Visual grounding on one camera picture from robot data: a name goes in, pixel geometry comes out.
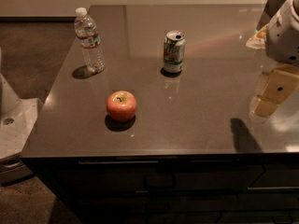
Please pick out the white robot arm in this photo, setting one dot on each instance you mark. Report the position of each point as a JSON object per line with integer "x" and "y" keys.
{"x": 281, "y": 45}

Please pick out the dark box in background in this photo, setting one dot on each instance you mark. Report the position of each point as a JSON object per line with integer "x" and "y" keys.
{"x": 270, "y": 9}

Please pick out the red apple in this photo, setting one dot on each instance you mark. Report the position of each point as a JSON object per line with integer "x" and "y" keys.
{"x": 121, "y": 106}

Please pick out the clear plastic water bottle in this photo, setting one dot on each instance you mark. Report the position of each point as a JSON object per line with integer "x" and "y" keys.
{"x": 89, "y": 40}

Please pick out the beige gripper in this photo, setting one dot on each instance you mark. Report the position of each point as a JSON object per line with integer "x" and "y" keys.
{"x": 284, "y": 36}

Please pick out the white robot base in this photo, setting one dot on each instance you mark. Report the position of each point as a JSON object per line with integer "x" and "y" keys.
{"x": 17, "y": 119}

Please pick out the green white 7up can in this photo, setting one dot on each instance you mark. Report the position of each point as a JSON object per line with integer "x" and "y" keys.
{"x": 174, "y": 48}

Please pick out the snack bag in background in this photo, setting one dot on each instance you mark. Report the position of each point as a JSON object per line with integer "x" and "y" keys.
{"x": 257, "y": 41}

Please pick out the dark counter cabinet drawers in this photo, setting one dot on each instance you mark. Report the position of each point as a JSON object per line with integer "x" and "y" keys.
{"x": 173, "y": 191}

